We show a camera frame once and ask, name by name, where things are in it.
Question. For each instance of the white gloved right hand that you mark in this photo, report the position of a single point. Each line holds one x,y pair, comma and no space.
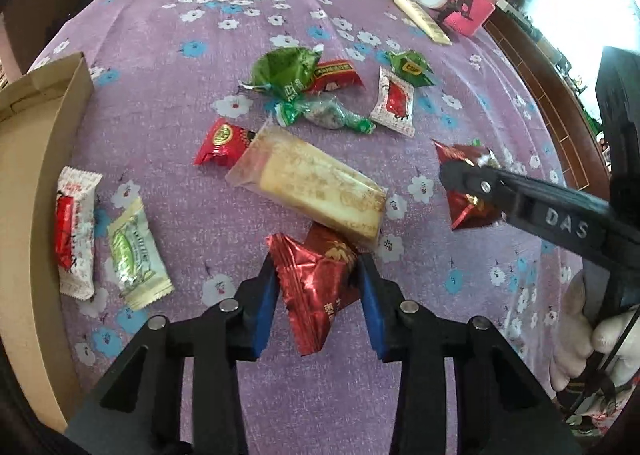
575,340

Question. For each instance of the white red snack sachet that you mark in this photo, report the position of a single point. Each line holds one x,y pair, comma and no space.
394,107

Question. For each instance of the red round-logo candy packet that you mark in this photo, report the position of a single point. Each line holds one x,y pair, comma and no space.
224,144

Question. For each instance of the purple floral tablecloth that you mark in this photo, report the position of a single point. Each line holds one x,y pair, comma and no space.
193,183

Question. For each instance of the shiny red foil packet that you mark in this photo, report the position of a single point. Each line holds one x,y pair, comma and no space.
314,280

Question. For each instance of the white red candy packet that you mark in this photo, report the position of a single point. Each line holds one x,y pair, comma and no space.
74,231

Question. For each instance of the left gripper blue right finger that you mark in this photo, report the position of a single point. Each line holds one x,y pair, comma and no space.
501,407

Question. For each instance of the green crinkled snack packet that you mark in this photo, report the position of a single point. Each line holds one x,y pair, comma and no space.
285,73

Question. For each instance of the brown cardboard box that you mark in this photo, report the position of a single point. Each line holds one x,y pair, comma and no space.
40,115

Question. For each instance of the small green yellow-label packet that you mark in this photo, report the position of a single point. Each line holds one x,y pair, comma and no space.
411,67

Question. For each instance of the pink knitted-sleeve bottle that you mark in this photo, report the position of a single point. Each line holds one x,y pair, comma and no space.
481,11

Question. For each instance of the green clear twisted candy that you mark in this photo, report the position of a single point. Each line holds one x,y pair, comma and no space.
323,111

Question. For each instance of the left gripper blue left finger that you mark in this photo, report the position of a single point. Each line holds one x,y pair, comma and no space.
174,388

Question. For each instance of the pale green cream packet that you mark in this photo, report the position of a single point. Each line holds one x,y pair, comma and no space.
136,260

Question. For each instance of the red rectangular candy packet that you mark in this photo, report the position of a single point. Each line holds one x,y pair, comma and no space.
334,75

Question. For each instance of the cream lotion tube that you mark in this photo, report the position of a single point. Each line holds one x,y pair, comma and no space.
424,21

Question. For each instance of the beige wafer biscuit packet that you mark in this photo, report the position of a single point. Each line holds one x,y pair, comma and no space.
295,174

